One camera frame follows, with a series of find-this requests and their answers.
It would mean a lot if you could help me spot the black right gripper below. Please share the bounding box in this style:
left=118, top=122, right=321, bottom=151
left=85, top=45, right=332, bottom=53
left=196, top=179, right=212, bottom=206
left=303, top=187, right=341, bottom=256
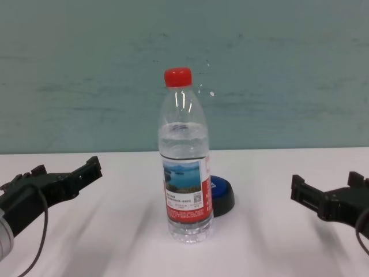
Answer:
left=290, top=171, right=369, bottom=235

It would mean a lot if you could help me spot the clear water bottle red cap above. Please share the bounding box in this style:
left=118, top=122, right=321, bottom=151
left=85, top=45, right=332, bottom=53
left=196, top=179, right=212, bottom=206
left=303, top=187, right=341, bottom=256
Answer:
left=158, top=67, right=214, bottom=244

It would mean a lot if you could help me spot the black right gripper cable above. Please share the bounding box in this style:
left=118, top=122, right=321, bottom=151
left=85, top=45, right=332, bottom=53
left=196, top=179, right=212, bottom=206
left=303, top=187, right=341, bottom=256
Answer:
left=354, top=207, right=369, bottom=257

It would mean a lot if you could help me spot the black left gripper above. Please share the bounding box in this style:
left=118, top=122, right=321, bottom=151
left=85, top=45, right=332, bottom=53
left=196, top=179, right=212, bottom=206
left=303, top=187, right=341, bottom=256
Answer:
left=0, top=156, right=104, bottom=236

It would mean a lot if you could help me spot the blue push button black base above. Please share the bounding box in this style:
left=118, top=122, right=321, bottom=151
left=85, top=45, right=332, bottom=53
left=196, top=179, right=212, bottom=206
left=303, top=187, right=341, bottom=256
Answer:
left=210, top=174, right=236, bottom=218

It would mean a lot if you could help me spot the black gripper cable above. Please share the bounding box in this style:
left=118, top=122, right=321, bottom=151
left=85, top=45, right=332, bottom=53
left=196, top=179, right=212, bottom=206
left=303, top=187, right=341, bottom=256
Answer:
left=354, top=207, right=369, bottom=257
left=20, top=186, right=49, bottom=277

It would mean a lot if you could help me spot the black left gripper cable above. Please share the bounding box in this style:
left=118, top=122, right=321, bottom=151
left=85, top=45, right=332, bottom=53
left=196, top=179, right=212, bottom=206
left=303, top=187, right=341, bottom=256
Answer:
left=20, top=186, right=49, bottom=277

